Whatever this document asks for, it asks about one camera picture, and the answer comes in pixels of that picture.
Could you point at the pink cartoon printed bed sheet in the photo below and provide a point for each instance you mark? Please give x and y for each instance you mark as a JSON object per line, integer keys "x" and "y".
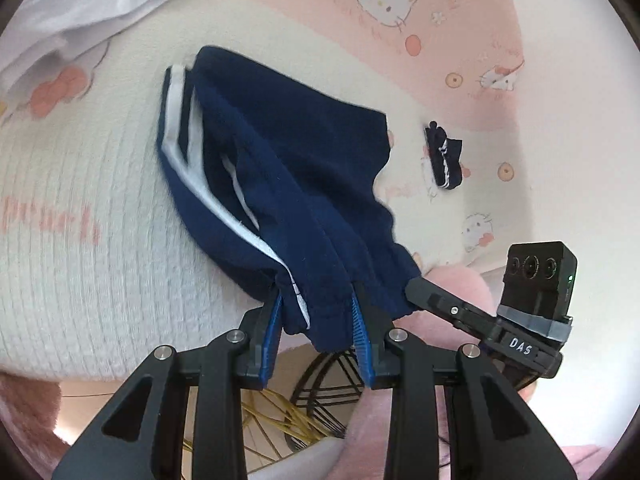
{"x": 100, "y": 160}

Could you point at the person's pink clothing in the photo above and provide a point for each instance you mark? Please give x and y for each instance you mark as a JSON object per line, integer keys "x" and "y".
{"x": 455, "y": 285}

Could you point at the small navy striped sock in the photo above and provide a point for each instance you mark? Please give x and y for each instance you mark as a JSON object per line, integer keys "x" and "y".
{"x": 445, "y": 157}

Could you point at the pink fluffy blanket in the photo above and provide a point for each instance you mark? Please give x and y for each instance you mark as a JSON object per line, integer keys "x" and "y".
{"x": 30, "y": 410}

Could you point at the navy pants with white stripes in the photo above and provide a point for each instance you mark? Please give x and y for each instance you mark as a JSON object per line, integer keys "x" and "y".
{"x": 300, "y": 160}

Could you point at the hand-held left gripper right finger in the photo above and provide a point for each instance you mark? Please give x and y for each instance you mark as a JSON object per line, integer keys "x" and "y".
{"x": 361, "y": 345}

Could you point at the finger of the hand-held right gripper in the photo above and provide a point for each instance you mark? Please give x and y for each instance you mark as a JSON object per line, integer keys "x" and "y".
{"x": 450, "y": 307}

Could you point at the white garment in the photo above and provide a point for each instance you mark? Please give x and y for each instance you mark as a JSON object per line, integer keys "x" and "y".
{"x": 75, "y": 10}

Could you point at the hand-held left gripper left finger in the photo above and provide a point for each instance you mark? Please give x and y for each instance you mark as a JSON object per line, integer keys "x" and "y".
{"x": 272, "y": 340}

